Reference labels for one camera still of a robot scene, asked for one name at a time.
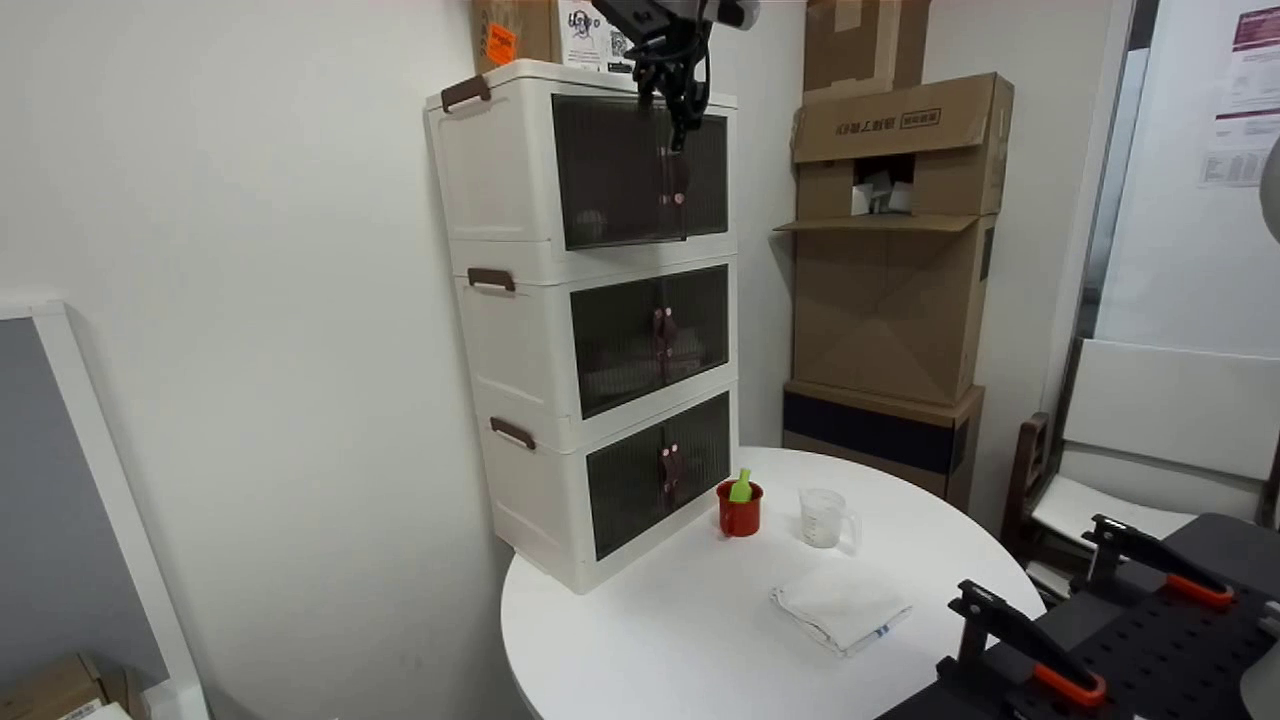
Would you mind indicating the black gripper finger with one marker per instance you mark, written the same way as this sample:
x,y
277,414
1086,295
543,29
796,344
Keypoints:
x,y
654,81
687,93

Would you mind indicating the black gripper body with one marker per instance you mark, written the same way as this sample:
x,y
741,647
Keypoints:
x,y
664,25

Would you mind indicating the smoked translucent cabinet door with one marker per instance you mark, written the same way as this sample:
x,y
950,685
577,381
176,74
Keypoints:
x,y
705,454
702,323
604,166
622,344
627,494
702,174

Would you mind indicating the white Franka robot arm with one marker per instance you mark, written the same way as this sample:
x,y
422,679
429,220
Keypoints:
x,y
730,10

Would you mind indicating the open flat cardboard box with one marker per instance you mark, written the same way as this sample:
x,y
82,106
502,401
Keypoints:
x,y
54,685

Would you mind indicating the cardboard box with orange stickers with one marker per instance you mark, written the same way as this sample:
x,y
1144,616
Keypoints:
x,y
533,29

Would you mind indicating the white three-tier storage cabinet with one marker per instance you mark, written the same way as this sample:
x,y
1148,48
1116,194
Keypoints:
x,y
506,185

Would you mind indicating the large cardboard box with flap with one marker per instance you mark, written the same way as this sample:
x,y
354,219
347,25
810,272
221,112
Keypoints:
x,y
881,304

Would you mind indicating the cardboard box with black band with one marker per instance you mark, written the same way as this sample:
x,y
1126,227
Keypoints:
x,y
881,432

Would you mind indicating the small green plastic item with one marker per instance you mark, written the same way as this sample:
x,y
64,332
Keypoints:
x,y
741,486

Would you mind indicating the red mug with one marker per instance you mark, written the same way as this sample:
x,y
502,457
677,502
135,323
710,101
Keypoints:
x,y
741,516

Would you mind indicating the clear plastic cup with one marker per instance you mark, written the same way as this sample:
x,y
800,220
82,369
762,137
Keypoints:
x,y
822,516

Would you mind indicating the brown wooden piece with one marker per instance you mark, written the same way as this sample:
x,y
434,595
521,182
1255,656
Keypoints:
x,y
1027,472

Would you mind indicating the white folded cloth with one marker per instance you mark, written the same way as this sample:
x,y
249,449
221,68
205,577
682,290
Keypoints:
x,y
842,606

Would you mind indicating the printed paper poster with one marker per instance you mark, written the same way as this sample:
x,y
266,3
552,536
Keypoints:
x,y
1255,81

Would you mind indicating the white flat panel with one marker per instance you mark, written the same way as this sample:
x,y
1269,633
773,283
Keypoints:
x,y
1172,404

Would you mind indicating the black and red clamp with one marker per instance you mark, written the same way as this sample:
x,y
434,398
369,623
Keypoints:
x,y
1172,653

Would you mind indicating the grey divider panel white frame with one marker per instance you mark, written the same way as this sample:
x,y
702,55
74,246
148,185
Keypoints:
x,y
64,504

